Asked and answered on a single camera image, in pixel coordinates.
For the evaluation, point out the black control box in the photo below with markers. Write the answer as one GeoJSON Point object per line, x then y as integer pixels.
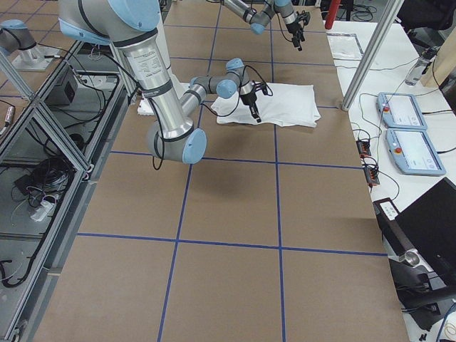
{"type": "Point", "coordinates": [64, 91]}

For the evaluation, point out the red fire extinguisher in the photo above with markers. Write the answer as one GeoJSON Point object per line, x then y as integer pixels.
{"type": "Point", "coordinates": [332, 13]}

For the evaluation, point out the far blue teach pendant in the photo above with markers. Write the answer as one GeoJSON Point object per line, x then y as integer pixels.
{"type": "Point", "coordinates": [399, 110]}

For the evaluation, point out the near blue teach pendant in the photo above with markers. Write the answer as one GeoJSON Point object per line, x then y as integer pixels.
{"type": "Point", "coordinates": [413, 153]}

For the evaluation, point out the aluminium frame rail structure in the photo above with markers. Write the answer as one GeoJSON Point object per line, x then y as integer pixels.
{"type": "Point", "coordinates": [51, 157]}

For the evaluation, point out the blue teach pendant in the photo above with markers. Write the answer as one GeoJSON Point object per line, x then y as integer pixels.
{"type": "Point", "coordinates": [413, 153]}
{"type": "Point", "coordinates": [399, 110]}

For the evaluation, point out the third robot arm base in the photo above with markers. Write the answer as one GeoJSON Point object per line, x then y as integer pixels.
{"type": "Point", "coordinates": [15, 36]}

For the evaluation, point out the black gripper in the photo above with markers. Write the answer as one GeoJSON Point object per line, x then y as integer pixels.
{"type": "Point", "coordinates": [293, 28]}
{"type": "Point", "coordinates": [248, 98]}

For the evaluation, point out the plastic-bagged white garment package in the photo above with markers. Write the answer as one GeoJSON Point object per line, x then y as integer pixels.
{"type": "Point", "coordinates": [345, 46]}

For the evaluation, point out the black monitor on stand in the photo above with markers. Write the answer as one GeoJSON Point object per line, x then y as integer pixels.
{"type": "Point", "coordinates": [422, 238]}

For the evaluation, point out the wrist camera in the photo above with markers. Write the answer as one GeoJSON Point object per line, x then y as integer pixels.
{"type": "Point", "coordinates": [264, 88]}
{"type": "Point", "coordinates": [303, 17]}

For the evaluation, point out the brown paper table cover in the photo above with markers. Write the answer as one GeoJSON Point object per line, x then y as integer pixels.
{"type": "Point", "coordinates": [271, 237]}

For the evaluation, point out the white long-sleeve printed shirt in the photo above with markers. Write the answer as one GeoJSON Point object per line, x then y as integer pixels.
{"type": "Point", "coordinates": [288, 106]}

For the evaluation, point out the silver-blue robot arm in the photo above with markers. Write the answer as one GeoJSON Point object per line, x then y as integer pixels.
{"type": "Point", "coordinates": [132, 27]}
{"type": "Point", "coordinates": [258, 20]}

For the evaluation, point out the clear water bottle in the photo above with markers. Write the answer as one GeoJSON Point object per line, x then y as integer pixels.
{"type": "Point", "coordinates": [421, 65]}

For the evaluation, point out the aluminium frame post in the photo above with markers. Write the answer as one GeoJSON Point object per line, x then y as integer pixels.
{"type": "Point", "coordinates": [381, 30]}

